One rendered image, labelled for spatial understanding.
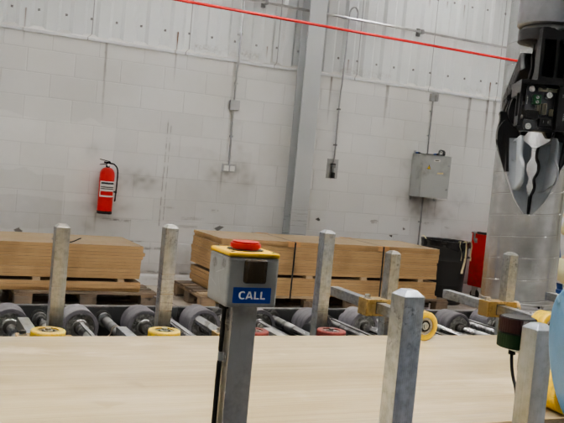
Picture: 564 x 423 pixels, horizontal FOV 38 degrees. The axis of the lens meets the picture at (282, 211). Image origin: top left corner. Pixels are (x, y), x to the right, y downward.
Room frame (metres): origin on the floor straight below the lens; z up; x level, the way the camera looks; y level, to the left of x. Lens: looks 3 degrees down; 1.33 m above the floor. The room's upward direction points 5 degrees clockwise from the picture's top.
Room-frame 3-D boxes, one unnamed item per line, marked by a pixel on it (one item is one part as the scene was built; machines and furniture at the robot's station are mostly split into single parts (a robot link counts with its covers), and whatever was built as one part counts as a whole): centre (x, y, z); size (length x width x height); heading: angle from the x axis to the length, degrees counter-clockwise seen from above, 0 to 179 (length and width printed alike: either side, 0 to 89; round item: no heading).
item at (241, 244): (1.06, 0.04, 1.22); 0.04 x 0.04 x 0.02
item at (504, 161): (0.98, -0.27, 1.40); 0.05 x 0.02 x 0.09; 85
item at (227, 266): (1.06, 0.04, 1.18); 0.07 x 0.07 x 0.08; 25
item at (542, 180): (0.95, -0.31, 1.35); 0.06 x 0.03 x 0.09; 175
